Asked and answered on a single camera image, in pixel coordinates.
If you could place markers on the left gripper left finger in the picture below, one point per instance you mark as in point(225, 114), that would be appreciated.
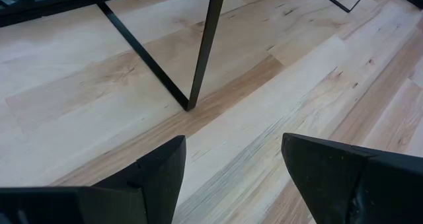
point(138, 197)

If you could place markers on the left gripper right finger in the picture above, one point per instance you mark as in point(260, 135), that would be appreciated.
point(347, 191)

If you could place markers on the black aluminium table frame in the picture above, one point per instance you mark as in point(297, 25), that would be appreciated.
point(20, 11)

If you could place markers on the wooden shelf black metal frame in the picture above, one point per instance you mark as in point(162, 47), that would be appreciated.
point(206, 45)

